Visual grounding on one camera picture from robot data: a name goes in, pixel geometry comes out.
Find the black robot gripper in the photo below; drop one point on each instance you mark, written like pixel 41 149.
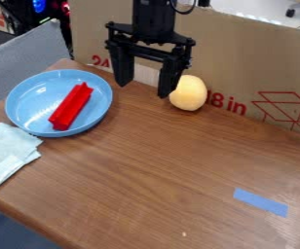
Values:
pixel 151 38

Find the red rectangular block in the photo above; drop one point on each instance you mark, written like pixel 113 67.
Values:
pixel 64 116

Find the light blue folded cloth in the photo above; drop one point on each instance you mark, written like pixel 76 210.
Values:
pixel 19 150

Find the yellow round fruit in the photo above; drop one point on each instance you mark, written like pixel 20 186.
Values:
pixel 191 93

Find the grey fabric panel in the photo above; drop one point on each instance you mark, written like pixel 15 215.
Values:
pixel 29 53

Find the light blue plate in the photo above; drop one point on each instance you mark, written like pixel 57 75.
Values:
pixel 37 96

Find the black computer tower with lights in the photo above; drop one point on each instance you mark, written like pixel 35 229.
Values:
pixel 25 14

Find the blue tape strip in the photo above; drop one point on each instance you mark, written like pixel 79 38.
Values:
pixel 262 202

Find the brown cardboard box wall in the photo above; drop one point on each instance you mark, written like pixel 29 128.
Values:
pixel 246 58

